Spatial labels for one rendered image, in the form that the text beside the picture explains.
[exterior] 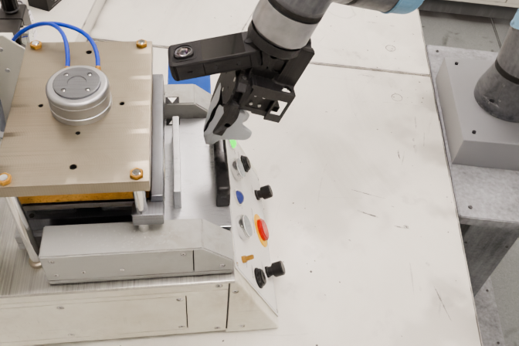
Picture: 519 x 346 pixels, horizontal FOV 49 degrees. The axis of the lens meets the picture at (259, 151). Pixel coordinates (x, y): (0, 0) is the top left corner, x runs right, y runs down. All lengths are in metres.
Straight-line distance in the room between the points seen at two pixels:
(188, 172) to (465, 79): 0.75
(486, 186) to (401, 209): 0.20
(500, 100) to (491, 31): 1.88
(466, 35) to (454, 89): 1.73
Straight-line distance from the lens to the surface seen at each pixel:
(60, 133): 0.75
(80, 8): 1.53
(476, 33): 3.11
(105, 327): 0.93
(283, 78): 0.74
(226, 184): 0.81
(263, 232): 1.01
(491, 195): 1.26
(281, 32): 0.67
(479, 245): 1.69
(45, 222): 0.82
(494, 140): 1.26
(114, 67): 0.84
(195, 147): 0.91
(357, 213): 1.13
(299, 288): 1.02
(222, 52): 0.70
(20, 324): 0.93
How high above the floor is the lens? 1.64
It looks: 48 degrees down
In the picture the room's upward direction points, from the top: 6 degrees clockwise
